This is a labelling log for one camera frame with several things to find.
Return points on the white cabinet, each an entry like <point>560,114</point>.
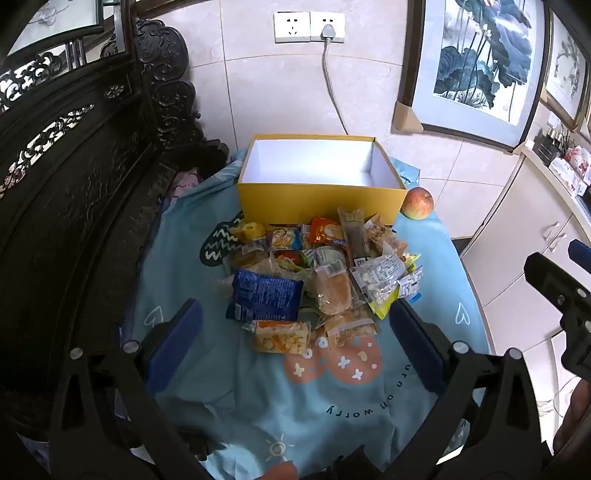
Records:
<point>517,240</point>

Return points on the person's right hand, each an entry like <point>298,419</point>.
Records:
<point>577,415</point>

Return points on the red yellow apple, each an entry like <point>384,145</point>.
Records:
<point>418,204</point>

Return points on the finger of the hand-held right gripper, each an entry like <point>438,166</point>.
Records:
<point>554,277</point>
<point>581,251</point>

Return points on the cardboard corner protector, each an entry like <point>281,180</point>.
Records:
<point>406,119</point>

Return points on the white wall socket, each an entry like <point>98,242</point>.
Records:
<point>292,26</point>
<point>334,18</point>

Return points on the brown peanut bag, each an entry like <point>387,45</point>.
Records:
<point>387,236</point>

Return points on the framed ink painting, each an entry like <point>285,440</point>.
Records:
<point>565,64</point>

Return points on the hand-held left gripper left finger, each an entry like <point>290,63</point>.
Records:
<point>178,332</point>

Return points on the framed lotus painting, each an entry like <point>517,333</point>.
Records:
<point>480,60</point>

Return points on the dark carved wooden furniture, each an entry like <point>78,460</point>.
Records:
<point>69,207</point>

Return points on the yellow cardboard box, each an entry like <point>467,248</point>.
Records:
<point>318,198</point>

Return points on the pink cloth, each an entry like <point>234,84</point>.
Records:
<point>184,184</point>

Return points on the white painted panel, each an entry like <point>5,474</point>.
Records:
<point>60,21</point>

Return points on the orange red cracker pouch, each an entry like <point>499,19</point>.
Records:
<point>325,230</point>

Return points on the white patterned packets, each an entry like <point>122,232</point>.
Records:
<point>575,168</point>

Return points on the black desk organizer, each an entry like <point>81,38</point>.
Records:
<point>547,145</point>

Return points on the red yellow candy packet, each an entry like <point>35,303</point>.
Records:
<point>376,284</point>

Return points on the pile of mixed snack packets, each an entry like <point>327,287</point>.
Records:
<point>268,290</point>

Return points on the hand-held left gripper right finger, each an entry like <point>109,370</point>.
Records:
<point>415,341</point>

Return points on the light blue printed blanket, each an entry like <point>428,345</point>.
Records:
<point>221,392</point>

